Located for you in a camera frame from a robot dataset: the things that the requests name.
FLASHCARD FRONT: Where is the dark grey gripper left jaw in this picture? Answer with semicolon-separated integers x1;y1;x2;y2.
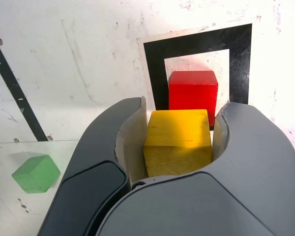
38;97;148;236

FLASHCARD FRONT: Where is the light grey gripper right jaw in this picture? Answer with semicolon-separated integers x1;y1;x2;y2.
95;99;295;236

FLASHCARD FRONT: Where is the green cube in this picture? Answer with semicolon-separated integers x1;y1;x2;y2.
11;154;61;195

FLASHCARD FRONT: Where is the yellow cube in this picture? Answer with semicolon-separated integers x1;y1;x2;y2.
142;109;213;178

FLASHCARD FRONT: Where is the red cube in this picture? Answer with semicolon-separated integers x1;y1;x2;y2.
168;70;219;126

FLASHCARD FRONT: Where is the black tape square outline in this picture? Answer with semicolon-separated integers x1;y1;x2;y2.
143;23;253;131

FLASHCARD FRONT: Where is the black tape strip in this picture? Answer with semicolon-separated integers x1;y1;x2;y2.
0;33;49;142

